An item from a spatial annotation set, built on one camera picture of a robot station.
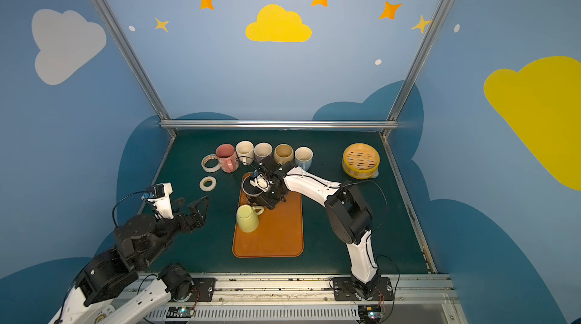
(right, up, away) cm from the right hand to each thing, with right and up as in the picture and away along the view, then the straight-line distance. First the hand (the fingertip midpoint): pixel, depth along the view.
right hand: (270, 199), depth 90 cm
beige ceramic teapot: (+5, +18, +18) cm, 26 cm away
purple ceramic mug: (-6, +20, +18) cm, 27 cm away
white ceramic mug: (-13, +19, +12) cm, 26 cm away
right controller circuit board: (+34, -33, -19) cm, 51 cm away
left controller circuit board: (-27, -32, -20) cm, 46 cm away
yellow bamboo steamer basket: (+41, +15, +14) cm, 46 cm away
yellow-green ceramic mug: (-7, -5, -9) cm, 13 cm away
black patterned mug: (-8, +5, -4) cm, 10 cm away
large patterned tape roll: (-33, +16, +20) cm, 42 cm away
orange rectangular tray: (+4, -13, -4) cm, 14 cm away
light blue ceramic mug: (+14, +17, +14) cm, 26 cm away
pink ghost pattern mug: (-20, +17, +8) cm, 27 cm away
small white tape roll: (-29, +3, +9) cm, 30 cm away
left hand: (-17, +5, -25) cm, 31 cm away
